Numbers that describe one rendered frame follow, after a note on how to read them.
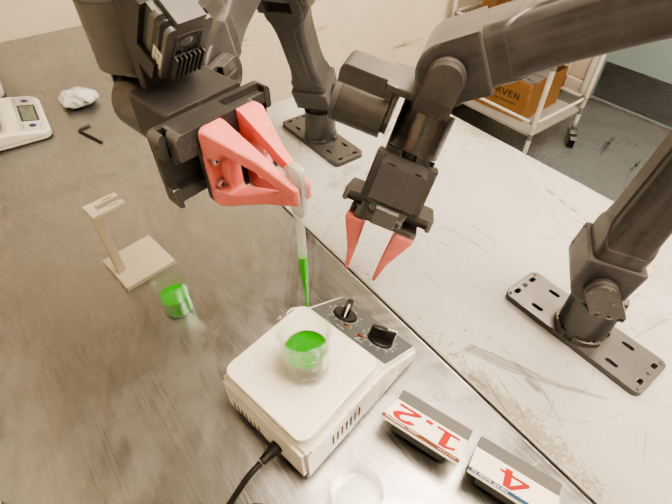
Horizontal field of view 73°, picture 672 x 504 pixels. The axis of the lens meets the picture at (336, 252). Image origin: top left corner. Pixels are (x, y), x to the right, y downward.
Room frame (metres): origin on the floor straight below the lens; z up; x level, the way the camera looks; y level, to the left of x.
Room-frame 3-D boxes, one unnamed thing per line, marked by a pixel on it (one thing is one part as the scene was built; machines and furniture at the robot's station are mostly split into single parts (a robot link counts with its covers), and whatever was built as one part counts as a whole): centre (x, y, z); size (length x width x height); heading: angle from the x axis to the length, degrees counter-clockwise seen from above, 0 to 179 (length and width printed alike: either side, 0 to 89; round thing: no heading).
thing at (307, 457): (0.27, 0.02, 0.94); 0.22 x 0.13 x 0.08; 138
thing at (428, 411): (0.22, -0.10, 0.92); 0.09 x 0.06 x 0.04; 55
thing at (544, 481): (0.16, -0.18, 0.92); 0.09 x 0.06 x 0.04; 55
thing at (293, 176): (0.25, 0.03, 1.22); 0.01 x 0.01 x 0.04; 47
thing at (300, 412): (0.25, 0.04, 0.98); 0.12 x 0.12 x 0.01; 48
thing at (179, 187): (0.32, 0.11, 1.22); 0.10 x 0.07 x 0.07; 138
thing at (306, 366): (0.25, 0.03, 1.02); 0.06 x 0.05 x 0.08; 90
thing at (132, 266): (0.48, 0.31, 0.96); 0.08 x 0.08 x 0.13; 46
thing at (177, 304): (0.39, 0.22, 0.93); 0.04 x 0.04 x 0.06
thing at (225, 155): (0.28, 0.05, 1.22); 0.09 x 0.07 x 0.07; 48
